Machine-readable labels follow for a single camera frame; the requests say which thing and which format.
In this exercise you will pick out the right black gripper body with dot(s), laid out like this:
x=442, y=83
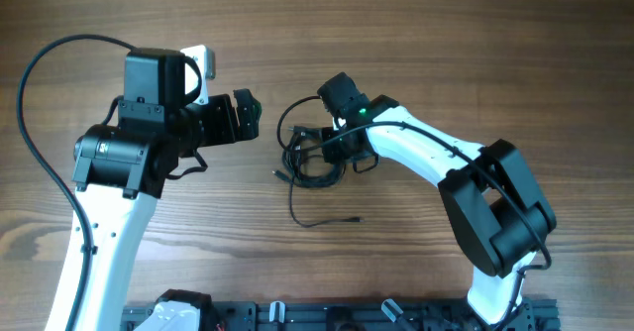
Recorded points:
x=330, y=149

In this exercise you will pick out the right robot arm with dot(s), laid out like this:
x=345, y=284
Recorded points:
x=499, y=214

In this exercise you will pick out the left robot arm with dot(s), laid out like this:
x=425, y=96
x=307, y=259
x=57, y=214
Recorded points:
x=165, y=115

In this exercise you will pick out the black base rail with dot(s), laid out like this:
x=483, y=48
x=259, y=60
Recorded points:
x=440, y=314

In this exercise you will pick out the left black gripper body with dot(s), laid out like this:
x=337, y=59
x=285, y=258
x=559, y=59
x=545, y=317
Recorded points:
x=217, y=121

